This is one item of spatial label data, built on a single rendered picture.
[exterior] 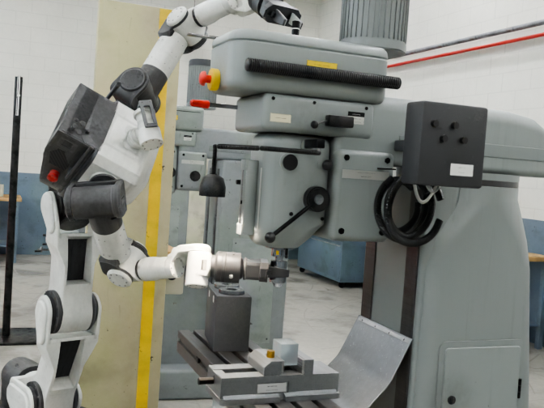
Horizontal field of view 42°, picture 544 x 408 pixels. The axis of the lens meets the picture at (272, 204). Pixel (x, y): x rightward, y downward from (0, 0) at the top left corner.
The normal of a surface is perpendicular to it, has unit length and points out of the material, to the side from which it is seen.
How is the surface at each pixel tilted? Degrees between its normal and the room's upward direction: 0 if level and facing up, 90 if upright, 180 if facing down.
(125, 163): 58
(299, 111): 90
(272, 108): 90
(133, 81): 63
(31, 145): 90
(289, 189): 90
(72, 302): 81
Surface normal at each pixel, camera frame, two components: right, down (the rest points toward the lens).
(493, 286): 0.37, 0.05
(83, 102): 0.59, -0.45
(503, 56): -0.93, -0.04
